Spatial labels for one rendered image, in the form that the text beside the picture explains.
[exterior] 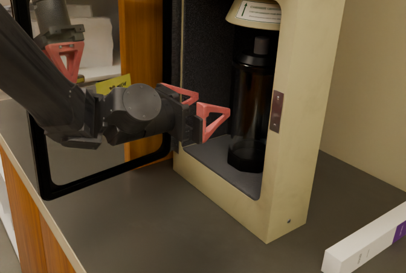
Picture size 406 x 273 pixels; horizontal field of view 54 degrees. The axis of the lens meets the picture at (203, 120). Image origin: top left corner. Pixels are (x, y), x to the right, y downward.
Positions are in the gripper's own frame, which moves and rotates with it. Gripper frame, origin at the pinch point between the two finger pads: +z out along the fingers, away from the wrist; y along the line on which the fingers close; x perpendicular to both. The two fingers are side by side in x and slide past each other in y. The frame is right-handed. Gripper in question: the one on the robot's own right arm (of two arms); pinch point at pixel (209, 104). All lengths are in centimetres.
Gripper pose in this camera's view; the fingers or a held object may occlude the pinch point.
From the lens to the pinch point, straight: 73.2
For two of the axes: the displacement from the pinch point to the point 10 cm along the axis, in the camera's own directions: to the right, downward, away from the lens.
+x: -0.3, 9.2, 4.0
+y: -5.8, -3.4, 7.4
